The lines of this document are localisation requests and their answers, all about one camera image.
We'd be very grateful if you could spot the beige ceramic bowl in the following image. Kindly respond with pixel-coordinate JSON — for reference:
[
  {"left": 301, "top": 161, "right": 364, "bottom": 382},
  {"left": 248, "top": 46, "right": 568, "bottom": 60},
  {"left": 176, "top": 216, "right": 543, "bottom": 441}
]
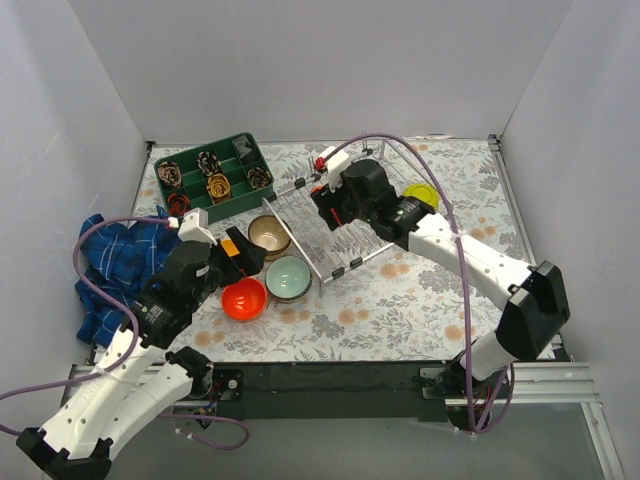
[{"left": 250, "top": 233, "right": 291, "bottom": 262}]

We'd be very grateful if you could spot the yellow bowl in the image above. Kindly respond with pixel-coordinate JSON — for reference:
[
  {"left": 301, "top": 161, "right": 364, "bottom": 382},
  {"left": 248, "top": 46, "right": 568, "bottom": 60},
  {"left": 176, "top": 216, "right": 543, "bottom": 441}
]
[{"left": 220, "top": 239, "right": 239, "bottom": 257}]

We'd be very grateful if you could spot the black patterned bowl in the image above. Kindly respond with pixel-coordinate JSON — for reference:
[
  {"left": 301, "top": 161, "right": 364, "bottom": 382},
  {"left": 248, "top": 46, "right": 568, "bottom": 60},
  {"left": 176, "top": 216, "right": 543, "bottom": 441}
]
[{"left": 248, "top": 215, "right": 290, "bottom": 241}]

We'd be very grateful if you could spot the orange bowl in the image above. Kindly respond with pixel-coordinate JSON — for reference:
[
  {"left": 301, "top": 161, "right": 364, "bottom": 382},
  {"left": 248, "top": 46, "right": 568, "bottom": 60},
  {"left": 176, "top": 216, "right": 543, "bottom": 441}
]
[
  {"left": 220, "top": 278, "right": 268, "bottom": 322},
  {"left": 331, "top": 208, "right": 344, "bottom": 226}
]

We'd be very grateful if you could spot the pale green bowl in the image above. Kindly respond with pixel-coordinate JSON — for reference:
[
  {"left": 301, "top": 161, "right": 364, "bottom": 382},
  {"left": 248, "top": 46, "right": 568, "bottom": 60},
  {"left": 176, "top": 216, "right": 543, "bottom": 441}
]
[{"left": 265, "top": 255, "right": 312, "bottom": 301}]

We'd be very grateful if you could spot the lime green bowl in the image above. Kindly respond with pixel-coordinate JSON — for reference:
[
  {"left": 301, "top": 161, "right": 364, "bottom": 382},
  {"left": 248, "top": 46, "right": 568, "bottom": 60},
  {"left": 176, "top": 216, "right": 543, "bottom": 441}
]
[{"left": 403, "top": 183, "right": 440, "bottom": 210}]

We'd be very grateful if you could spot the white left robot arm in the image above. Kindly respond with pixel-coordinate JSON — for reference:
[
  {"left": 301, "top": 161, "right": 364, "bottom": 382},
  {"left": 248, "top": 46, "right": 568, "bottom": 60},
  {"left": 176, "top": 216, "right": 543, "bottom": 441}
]
[{"left": 16, "top": 227, "right": 266, "bottom": 479}]

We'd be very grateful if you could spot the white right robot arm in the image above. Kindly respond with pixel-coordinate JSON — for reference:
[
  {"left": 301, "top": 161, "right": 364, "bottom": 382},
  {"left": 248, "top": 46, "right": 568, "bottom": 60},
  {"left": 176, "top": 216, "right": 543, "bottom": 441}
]
[{"left": 311, "top": 158, "right": 570, "bottom": 398}]

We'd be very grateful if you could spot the red black rolled tie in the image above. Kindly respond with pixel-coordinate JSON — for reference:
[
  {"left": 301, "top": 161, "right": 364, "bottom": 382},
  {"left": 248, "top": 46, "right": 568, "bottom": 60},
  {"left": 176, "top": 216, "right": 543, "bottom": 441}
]
[{"left": 167, "top": 193, "right": 191, "bottom": 217}]

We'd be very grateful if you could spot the blue plaid cloth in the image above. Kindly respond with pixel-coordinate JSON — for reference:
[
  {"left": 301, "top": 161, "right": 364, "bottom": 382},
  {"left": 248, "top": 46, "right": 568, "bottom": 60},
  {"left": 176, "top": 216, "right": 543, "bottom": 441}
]
[{"left": 75, "top": 222, "right": 180, "bottom": 347}]

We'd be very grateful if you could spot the yellow rolled tie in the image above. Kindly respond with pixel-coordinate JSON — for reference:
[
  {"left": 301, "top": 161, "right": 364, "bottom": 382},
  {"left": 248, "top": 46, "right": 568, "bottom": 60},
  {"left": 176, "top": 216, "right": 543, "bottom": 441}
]
[{"left": 206, "top": 173, "right": 233, "bottom": 204}]

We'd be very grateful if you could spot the dark gold rolled tie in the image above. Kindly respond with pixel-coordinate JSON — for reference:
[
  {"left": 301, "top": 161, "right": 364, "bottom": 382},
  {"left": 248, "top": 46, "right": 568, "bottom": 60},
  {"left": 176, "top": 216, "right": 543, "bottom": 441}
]
[{"left": 247, "top": 167, "right": 273, "bottom": 190}]

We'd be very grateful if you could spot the green compartment tray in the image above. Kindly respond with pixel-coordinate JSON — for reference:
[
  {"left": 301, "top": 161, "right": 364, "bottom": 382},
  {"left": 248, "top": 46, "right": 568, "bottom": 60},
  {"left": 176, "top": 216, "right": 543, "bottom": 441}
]
[{"left": 154, "top": 132, "right": 274, "bottom": 222}]

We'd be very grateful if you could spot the brown rolled tie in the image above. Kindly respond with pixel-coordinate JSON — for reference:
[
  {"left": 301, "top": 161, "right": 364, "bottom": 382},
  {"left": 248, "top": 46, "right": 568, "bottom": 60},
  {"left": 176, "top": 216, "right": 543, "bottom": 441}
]
[{"left": 156, "top": 161, "right": 182, "bottom": 190}]

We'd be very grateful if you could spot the floral dark rolled tie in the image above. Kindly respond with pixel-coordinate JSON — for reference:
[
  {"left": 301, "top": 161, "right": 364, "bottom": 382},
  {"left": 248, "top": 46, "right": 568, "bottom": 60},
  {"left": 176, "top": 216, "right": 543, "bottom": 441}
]
[{"left": 196, "top": 151, "right": 222, "bottom": 177}]

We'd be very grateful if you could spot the grey folded item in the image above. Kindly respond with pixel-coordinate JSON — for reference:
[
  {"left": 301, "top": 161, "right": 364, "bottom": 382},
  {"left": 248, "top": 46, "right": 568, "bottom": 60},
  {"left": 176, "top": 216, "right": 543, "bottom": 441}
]
[{"left": 232, "top": 135, "right": 260, "bottom": 165}]

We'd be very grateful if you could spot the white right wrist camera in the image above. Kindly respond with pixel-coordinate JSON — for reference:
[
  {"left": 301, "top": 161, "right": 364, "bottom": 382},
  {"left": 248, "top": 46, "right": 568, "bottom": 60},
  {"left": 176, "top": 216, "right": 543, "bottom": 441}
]
[{"left": 314, "top": 146, "right": 351, "bottom": 192}]

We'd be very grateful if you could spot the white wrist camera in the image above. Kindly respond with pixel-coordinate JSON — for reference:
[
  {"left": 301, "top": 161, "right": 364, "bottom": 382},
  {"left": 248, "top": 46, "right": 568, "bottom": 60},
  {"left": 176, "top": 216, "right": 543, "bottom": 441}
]
[
  {"left": 314, "top": 146, "right": 351, "bottom": 192},
  {"left": 178, "top": 208, "right": 218, "bottom": 246}
]

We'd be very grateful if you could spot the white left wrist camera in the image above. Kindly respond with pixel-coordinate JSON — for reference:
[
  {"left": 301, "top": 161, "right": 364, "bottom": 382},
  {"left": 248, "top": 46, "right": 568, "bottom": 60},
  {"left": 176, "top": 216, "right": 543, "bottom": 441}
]
[{"left": 178, "top": 208, "right": 218, "bottom": 246}]

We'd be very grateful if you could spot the silver wire dish rack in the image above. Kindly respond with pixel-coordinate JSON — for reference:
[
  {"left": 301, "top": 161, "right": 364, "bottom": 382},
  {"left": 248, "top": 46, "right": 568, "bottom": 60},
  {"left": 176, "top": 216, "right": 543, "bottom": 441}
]
[{"left": 263, "top": 133, "right": 438, "bottom": 287}]

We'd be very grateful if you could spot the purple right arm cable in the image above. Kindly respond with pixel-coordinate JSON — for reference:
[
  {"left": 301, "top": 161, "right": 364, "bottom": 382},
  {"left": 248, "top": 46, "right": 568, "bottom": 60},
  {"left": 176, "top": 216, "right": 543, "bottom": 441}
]
[{"left": 324, "top": 132, "right": 516, "bottom": 435}]

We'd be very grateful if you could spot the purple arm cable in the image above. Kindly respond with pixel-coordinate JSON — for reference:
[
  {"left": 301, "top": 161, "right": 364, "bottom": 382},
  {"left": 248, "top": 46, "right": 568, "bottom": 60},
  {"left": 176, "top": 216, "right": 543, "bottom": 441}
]
[
  {"left": 0, "top": 215, "right": 250, "bottom": 450},
  {"left": 324, "top": 132, "right": 516, "bottom": 435}
]

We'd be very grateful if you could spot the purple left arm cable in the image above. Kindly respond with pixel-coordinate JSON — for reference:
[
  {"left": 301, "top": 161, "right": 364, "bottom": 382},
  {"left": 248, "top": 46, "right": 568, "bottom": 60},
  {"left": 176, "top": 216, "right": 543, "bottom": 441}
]
[{"left": 0, "top": 215, "right": 250, "bottom": 450}]

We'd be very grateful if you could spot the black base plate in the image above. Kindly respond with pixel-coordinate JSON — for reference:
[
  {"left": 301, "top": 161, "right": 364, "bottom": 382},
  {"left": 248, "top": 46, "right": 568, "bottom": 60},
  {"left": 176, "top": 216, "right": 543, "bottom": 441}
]
[{"left": 195, "top": 361, "right": 467, "bottom": 423}]

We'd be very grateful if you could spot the aluminium frame rail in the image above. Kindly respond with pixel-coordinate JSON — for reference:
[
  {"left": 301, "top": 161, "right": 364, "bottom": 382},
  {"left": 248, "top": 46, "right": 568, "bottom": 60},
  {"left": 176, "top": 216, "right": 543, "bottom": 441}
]
[{"left": 59, "top": 363, "right": 601, "bottom": 406}]

